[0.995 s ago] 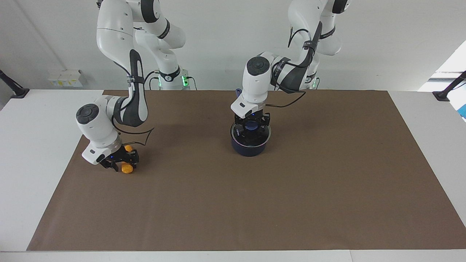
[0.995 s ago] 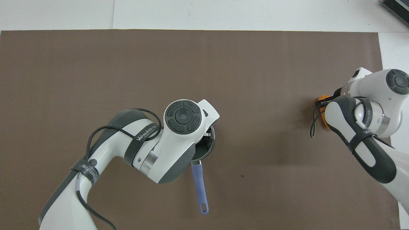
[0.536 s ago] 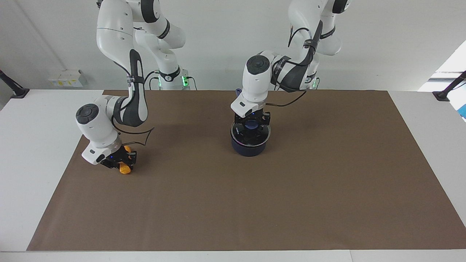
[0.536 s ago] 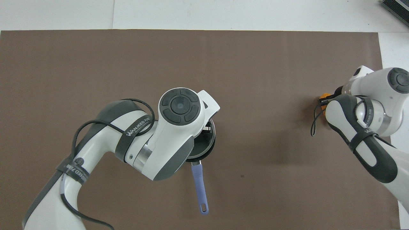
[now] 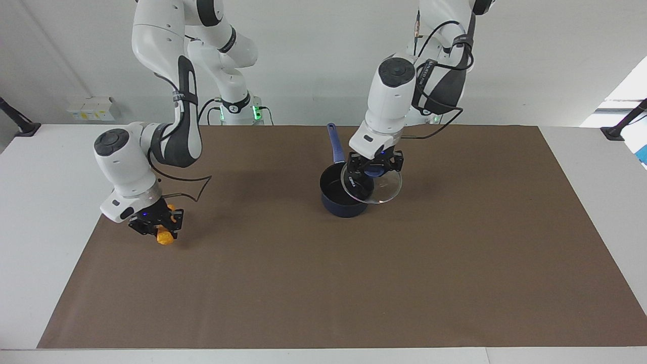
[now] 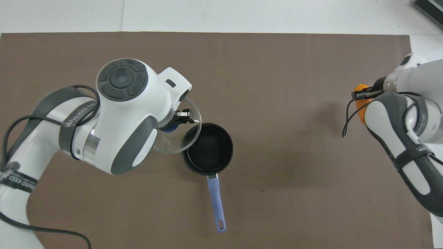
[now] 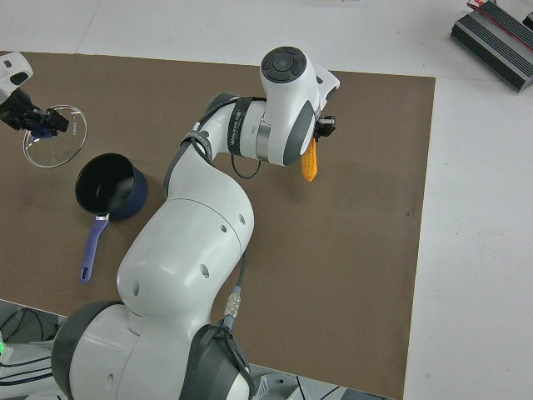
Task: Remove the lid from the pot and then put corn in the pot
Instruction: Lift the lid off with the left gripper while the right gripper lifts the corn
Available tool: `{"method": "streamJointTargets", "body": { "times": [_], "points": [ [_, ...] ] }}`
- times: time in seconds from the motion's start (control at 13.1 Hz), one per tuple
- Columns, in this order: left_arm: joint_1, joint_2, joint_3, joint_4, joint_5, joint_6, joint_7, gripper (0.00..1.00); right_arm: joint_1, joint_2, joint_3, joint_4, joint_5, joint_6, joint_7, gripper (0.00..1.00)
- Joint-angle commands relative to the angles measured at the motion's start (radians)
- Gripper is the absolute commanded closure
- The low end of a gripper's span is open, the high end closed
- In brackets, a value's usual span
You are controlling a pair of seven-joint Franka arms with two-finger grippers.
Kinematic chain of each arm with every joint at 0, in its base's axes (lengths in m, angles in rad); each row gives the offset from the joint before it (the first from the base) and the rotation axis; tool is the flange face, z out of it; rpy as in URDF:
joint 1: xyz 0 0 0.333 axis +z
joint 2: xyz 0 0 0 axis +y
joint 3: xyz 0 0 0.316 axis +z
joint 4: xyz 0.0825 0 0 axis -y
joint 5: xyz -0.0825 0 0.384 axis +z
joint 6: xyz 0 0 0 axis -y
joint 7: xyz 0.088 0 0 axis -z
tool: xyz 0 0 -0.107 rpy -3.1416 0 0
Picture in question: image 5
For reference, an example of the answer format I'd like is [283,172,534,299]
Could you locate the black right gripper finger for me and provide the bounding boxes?
[128,201,165,238]
[166,205,185,239]

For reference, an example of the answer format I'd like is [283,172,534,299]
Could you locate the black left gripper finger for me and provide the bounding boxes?
[380,150,405,175]
[345,153,376,199]

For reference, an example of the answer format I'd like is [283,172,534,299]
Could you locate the yellow corn cob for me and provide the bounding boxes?
[156,204,177,246]

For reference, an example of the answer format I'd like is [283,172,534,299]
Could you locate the glass lid with blue knob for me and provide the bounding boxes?
[341,161,403,204]

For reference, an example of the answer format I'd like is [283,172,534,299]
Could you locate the white socket boxes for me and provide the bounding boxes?
[67,97,122,122]

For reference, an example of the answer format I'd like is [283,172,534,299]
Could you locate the brown table mat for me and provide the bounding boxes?
[38,125,647,349]

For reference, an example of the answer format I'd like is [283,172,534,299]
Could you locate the dark blue handled pot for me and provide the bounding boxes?
[319,123,376,218]

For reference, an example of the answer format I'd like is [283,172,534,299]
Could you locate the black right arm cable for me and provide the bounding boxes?
[149,91,213,203]

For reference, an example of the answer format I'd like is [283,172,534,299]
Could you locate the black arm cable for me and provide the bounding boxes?
[402,10,476,140]
[149,91,213,203]

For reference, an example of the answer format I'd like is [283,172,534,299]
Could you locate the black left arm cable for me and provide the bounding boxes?
[402,10,476,140]

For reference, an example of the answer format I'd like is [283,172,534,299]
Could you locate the black camera stand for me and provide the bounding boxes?
[0,97,41,137]
[600,99,647,141]

